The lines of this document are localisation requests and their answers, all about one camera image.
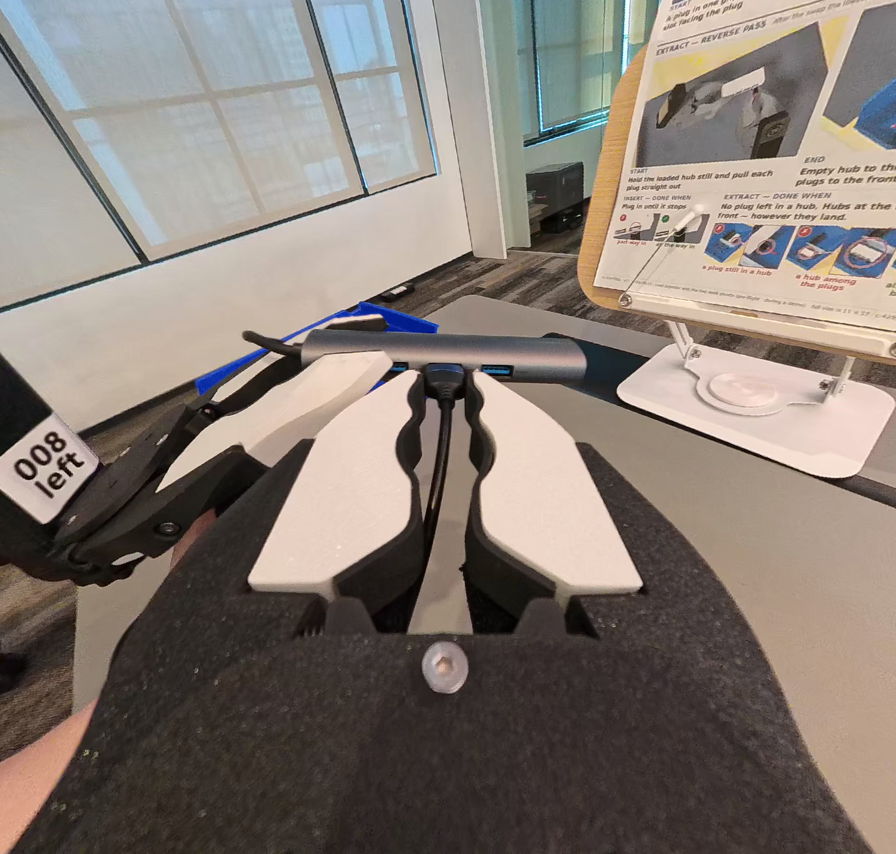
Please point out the narrow side window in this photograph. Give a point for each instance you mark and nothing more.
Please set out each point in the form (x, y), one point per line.
(574, 41)

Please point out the large gridded window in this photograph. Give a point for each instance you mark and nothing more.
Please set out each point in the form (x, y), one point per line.
(210, 97)

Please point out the printed instruction sheet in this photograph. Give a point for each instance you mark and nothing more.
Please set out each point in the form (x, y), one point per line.
(735, 132)

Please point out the person's left hand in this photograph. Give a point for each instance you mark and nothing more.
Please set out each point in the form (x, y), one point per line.
(192, 539)

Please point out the black low cabinet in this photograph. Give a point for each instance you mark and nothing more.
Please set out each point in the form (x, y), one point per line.
(554, 195)

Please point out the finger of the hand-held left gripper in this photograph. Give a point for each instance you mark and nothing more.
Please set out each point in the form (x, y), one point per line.
(315, 392)
(353, 322)

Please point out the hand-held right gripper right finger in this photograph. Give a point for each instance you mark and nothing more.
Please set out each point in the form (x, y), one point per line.
(553, 511)

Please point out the dark grey usb hub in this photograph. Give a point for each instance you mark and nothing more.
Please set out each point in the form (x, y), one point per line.
(490, 350)

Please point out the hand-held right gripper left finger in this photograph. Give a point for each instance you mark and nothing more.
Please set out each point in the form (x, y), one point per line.
(336, 511)

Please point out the small dark floor box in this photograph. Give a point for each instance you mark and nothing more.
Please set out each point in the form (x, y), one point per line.
(397, 291)

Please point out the person's left forearm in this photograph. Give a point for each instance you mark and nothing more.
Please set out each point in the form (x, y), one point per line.
(35, 791)

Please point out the blue plastic bin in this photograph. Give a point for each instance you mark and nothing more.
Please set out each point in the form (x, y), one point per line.
(392, 318)

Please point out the white stand with wooden board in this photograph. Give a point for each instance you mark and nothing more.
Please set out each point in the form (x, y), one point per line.
(770, 427)

